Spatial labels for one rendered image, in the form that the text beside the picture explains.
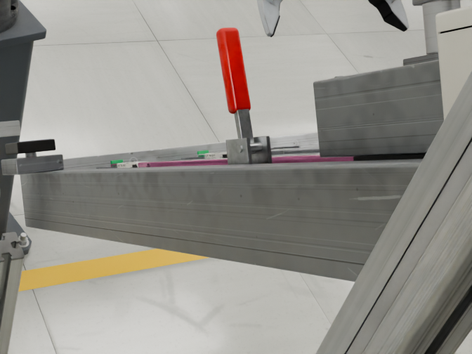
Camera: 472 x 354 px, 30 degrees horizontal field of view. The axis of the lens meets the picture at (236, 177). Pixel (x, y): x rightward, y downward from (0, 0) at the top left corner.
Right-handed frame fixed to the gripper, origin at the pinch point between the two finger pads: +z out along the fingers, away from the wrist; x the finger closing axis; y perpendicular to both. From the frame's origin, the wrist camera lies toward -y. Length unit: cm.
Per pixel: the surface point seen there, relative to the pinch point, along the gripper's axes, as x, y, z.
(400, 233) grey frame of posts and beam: -25.0, 32.2, 22.2
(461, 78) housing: -19.0, 31.9, 15.7
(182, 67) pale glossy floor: 63, -150, -57
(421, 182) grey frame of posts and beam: -25.0, 34.3, 20.7
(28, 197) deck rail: -21.1, -33.3, 3.1
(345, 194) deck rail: -21.0, 23.8, 18.7
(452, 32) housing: -19.0, 32.2, 13.6
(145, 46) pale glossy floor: 55, -155, -66
